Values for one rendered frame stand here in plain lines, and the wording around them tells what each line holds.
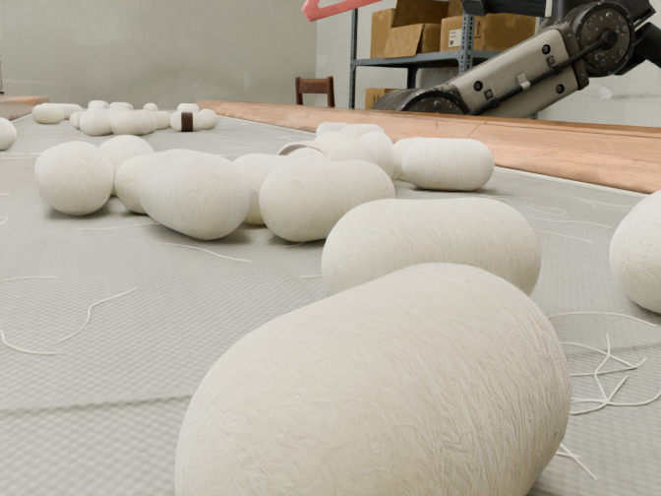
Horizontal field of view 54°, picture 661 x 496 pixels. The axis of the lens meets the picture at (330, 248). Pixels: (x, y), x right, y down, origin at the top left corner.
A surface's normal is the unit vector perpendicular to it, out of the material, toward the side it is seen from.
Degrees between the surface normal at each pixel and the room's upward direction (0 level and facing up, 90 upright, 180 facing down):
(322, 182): 56
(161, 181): 68
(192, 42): 90
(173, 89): 90
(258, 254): 0
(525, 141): 45
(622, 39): 91
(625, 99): 90
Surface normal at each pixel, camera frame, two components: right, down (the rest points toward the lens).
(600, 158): -0.65, -0.65
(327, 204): 0.49, 0.13
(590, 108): -0.92, 0.06
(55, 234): 0.03, -0.97
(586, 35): 0.22, 0.23
